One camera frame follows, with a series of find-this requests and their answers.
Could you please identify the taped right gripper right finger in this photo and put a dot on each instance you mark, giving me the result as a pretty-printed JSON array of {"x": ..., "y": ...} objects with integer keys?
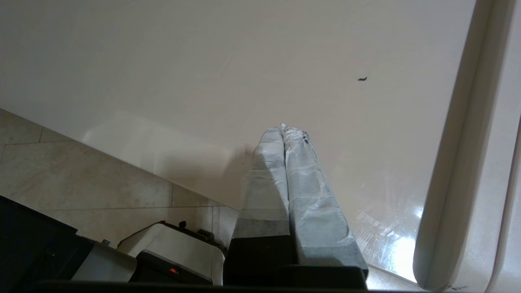
[{"x": 313, "y": 211}]

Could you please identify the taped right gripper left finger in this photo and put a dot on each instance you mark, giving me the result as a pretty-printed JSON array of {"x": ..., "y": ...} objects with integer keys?
[{"x": 264, "y": 203}]

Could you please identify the white grey robot chassis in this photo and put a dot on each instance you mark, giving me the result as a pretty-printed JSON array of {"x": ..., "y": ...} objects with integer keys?
[{"x": 179, "y": 248}]

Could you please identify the beige raised counter ledge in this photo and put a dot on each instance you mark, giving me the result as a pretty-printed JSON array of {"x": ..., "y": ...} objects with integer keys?
[{"x": 460, "y": 162}]

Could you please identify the black robot torso column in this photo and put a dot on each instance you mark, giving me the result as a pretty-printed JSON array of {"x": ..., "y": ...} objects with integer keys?
[{"x": 32, "y": 244}]

